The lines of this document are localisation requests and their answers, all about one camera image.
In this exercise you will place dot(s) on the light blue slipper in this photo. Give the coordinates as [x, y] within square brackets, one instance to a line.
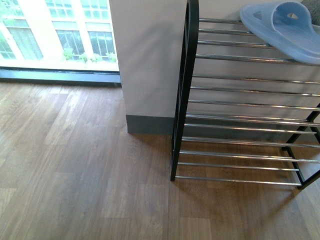
[287, 26]

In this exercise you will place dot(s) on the grey knit sneaker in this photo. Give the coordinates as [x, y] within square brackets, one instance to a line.
[313, 7]

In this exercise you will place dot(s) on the black metal shoe rack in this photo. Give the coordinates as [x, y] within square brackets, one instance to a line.
[245, 112]

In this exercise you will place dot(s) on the dark window frame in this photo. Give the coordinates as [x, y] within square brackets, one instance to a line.
[87, 78]

